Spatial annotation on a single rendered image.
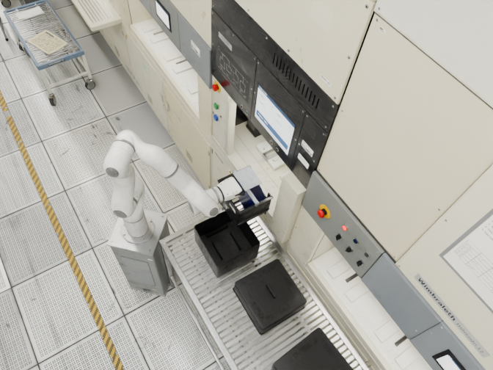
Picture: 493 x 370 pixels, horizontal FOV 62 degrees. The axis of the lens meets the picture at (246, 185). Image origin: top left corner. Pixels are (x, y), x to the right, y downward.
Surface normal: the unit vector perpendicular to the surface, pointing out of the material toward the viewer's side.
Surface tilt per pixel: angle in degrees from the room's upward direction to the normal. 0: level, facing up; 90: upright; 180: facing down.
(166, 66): 0
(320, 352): 0
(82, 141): 0
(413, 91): 90
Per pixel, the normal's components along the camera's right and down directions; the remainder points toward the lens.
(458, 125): -0.84, 0.42
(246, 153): 0.07, -0.55
